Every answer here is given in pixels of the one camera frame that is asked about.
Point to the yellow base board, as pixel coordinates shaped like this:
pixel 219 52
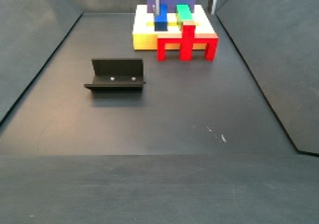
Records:
pixel 144 35

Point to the red E-shaped block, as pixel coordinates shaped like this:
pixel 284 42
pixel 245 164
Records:
pixel 187 38

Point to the black angle bracket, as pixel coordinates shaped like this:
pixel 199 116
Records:
pixel 116 73

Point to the green rectangular block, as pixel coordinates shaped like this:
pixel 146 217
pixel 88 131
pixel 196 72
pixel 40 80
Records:
pixel 184 14

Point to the blue rectangular block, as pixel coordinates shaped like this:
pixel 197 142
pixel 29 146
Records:
pixel 160 19

